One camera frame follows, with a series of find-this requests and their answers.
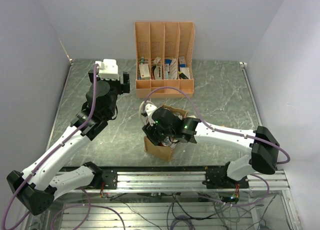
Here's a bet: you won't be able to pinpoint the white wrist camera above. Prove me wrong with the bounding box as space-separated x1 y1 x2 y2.
139 100 157 125
95 59 120 81

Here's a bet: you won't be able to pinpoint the white blue packet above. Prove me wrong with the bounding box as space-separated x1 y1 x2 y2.
164 58 178 80

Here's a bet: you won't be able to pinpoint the silver top red can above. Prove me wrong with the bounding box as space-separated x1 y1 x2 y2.
161 137 175 147

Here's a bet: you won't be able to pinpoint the orange plastic file organizer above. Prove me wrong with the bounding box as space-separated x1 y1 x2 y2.
134 21 196 99

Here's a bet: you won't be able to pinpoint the white box black item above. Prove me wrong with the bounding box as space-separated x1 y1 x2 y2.
178 56 191 80

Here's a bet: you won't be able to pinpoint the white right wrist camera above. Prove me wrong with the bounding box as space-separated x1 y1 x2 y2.
139 100 157 125

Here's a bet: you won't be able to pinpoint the aluminium frame rail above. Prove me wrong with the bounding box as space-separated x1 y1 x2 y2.
57 168 291 193

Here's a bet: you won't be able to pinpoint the brown canvas bag white handles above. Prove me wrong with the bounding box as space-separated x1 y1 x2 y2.
143 104 189 162

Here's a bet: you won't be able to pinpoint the loose cables under table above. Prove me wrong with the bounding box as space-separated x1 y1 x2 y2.
49 189 276 230

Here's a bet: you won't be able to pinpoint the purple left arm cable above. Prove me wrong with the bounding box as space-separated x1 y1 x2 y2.
0 63 101 230

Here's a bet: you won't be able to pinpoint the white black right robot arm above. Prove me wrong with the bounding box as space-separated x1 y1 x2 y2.
141 103 280 188

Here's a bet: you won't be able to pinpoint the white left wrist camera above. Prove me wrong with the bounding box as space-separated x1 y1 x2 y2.
95 59 120 81

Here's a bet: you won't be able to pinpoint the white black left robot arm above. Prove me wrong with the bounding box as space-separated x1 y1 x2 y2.
6 70 130 216

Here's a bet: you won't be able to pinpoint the white red box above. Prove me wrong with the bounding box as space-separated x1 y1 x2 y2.
139 64 151 80

